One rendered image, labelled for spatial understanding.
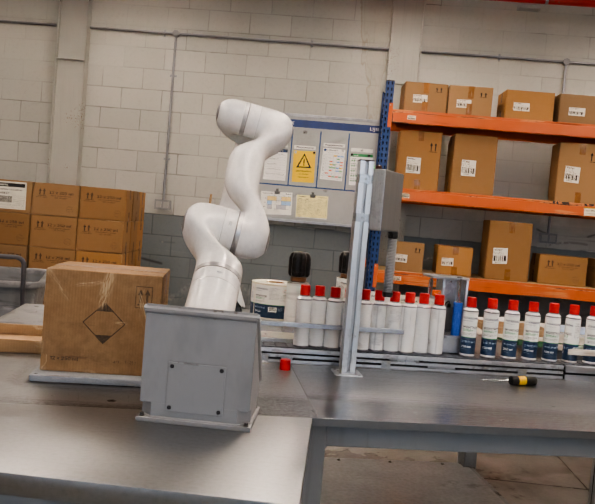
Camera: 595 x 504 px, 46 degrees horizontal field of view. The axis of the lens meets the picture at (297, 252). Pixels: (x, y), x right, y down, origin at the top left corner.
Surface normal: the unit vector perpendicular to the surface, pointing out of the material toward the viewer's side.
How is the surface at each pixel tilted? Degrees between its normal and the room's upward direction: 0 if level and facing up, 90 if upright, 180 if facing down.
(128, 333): 90
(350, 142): 90
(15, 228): 90
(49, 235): 90
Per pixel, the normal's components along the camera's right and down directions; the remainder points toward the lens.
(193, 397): -0.07, 0.04
